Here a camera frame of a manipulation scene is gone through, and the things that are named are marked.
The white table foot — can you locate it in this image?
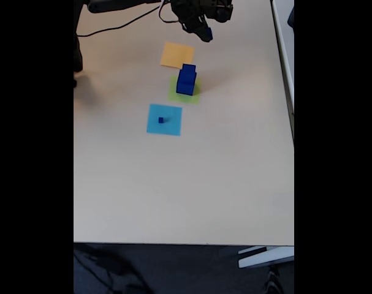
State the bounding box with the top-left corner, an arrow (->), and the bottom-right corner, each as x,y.
237,245 -> 295,270

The light blue paper square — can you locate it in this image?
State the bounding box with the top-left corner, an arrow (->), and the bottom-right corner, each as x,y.
146,103 -> 183,137

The medium blue cube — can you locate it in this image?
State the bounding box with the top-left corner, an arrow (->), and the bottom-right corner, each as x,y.
178,63 -> 197,85

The orange paper square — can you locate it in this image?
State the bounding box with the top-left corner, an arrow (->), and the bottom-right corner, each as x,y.
159,42 -> 195,69

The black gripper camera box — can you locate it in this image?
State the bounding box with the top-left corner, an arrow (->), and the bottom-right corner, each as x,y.
205,0 -> 234,23

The large blue cube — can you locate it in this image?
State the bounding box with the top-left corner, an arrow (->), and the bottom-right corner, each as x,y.
175,78 -> 197,97

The black floor cable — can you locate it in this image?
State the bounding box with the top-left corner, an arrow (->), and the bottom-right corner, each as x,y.
74,247 -> 151,294

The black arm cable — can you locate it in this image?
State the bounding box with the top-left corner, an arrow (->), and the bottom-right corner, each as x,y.
158,0 -> 182,24

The green paper square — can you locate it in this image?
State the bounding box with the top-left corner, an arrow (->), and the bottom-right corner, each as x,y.
167,75 -> 202,105

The white neighbouring table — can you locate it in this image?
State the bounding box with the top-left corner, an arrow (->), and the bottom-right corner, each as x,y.
270,0 -> 295,143

